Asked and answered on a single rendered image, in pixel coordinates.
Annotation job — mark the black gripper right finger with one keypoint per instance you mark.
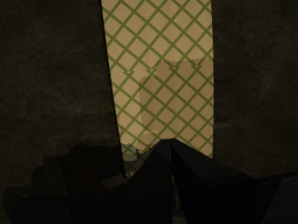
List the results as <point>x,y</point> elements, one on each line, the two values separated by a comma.
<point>212,193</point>

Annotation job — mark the tan crosshatch-patterned strip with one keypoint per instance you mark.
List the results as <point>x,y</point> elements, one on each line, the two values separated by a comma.
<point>161,68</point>

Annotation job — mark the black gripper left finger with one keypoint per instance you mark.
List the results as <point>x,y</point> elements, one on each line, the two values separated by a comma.
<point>146,198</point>

